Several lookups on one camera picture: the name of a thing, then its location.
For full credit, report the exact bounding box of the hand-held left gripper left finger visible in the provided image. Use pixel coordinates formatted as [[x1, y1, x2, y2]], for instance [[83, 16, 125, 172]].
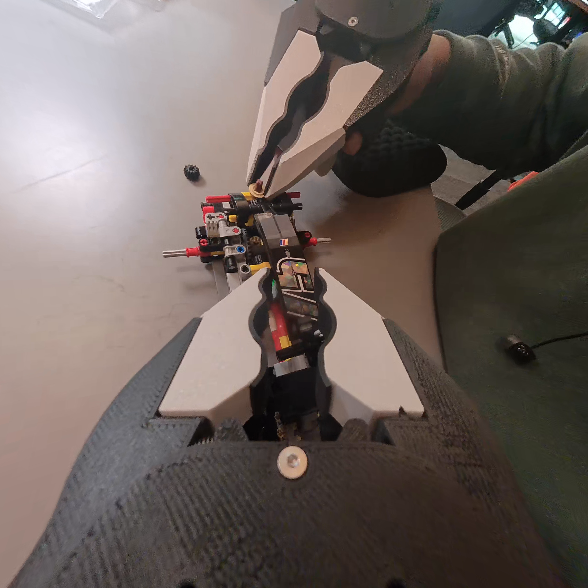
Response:
[[157, 266, 272, 421]]

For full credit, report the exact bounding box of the clear plastic bag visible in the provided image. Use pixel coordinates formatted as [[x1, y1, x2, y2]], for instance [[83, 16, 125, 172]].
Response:
[[48, 0, 166, 21]]

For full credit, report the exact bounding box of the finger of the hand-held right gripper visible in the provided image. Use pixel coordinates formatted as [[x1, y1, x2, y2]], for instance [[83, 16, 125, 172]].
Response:
[[246, 29, 325, 185], [266, 62, 385, 199]]

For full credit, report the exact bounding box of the person's right hand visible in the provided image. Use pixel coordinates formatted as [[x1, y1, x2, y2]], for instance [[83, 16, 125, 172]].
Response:
[[345, 34, 453, 157]]

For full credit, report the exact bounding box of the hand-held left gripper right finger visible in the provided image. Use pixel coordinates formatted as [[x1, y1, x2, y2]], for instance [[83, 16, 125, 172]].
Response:
[[315, 268, 425, 421]]

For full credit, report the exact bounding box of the person's green sweatshirt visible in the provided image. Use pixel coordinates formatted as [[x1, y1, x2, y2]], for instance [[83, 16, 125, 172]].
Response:
[[434, 145, 588, 575]]

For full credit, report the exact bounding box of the person's right forearm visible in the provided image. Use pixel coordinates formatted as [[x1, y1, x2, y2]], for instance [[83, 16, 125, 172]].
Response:
[[413, 30, 588, 177]]

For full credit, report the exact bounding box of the black sweatshirt drawstring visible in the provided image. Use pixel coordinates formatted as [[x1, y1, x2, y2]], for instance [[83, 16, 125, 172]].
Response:
[[503, 332, 588, 364]]

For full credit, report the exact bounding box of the lego car chassis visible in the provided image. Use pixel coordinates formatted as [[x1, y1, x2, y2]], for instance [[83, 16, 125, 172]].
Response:
[[162, 190, 332, 442]]

